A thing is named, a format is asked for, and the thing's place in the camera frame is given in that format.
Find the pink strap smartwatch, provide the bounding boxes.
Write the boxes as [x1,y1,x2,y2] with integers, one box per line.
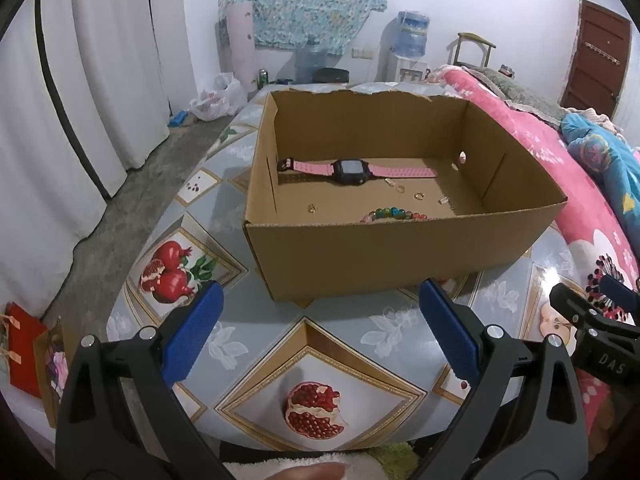
[277,157,440,186]

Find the green rug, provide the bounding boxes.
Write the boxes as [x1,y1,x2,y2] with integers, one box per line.
[372,440,421,480]

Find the multicolour bead bracelet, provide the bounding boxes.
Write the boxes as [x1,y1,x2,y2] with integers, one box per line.
[359,205,431,224]

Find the white water dispenser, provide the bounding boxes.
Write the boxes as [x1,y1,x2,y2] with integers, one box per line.
[387,55,430,83]

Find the black bag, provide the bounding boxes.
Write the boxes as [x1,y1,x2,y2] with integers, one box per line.
[314,67,351,84]

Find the brown wooden door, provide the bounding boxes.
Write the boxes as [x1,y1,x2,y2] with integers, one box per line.
[560,0,632,121]

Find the grey patterned blanket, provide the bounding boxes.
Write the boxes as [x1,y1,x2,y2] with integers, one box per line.
[462,65,568,128]

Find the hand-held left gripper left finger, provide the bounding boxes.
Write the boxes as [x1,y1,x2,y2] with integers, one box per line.
[55,280,225,480]

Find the blue water bottle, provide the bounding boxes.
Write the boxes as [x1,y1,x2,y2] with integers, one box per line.
[395,10,431,59]

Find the white panel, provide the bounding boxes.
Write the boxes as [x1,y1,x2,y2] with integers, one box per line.
[227,0,257,93]

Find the white curtains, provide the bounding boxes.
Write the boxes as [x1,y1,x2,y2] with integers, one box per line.
[0,0,198,306]

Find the teal floral cloth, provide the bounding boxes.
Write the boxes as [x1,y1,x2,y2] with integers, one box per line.
[218,0,390,53]

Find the white plastic bag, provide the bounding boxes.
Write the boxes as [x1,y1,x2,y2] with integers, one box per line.
[189,72,248,122]

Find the wooden chair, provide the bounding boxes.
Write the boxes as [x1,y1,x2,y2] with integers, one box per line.
[452,32,497,68]

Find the pink flower blanket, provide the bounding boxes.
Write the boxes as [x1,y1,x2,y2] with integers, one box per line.
[435,65,640,461]

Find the brown cardboard box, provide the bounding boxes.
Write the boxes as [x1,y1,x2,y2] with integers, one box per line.
[243,85,568,302]

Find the red gift bag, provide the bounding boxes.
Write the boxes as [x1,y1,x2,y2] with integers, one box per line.
[0,302,48,401]

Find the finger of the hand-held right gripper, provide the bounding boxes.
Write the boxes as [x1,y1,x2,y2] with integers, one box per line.
[599,274,640,313]
[549,282,603,333]

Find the person's bare leg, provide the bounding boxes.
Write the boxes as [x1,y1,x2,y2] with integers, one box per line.
[260,461,347,480]

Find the brown paper bag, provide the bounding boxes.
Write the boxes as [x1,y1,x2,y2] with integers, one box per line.
[32,320,81,428]

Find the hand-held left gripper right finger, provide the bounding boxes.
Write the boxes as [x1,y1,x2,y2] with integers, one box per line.
[407,277,588,480]

